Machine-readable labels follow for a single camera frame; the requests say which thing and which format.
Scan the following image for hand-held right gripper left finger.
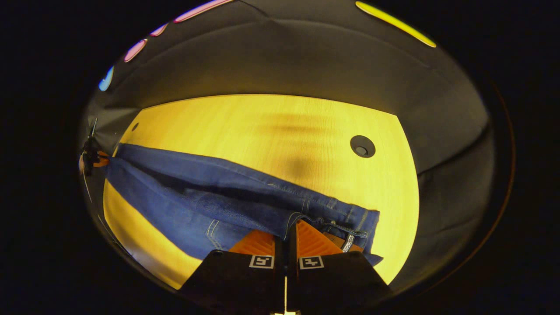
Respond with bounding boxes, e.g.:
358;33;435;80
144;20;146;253
179;230;287;314

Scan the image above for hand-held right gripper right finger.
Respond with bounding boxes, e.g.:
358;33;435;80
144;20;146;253
287;219;392;314

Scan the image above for blue jeans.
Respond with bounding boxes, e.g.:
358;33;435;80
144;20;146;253
104;143;384;266

